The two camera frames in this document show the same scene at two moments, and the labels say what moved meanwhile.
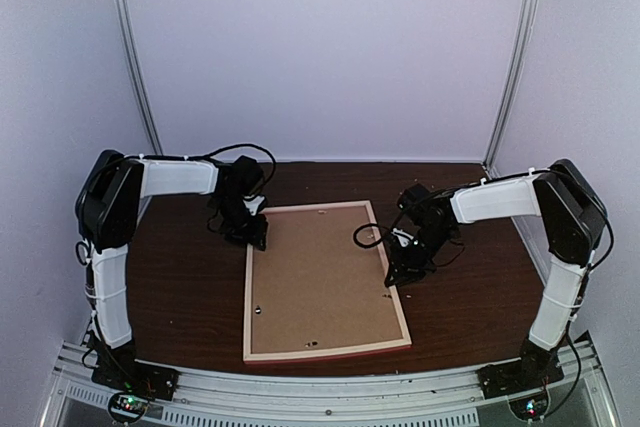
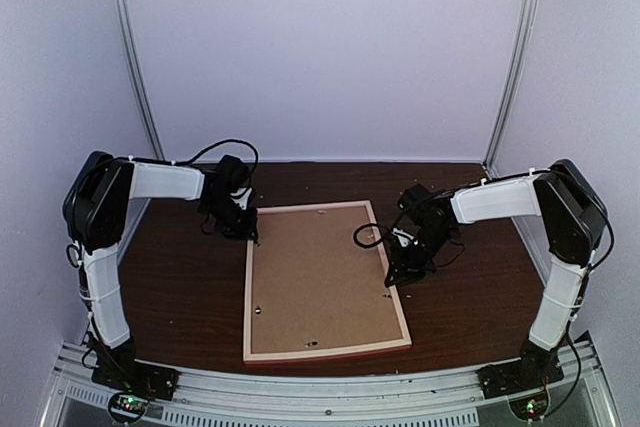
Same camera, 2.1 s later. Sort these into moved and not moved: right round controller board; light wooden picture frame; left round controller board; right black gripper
Moved: light wooden picture frame
Not moved: right black gripper; right round controller board; left round controller board
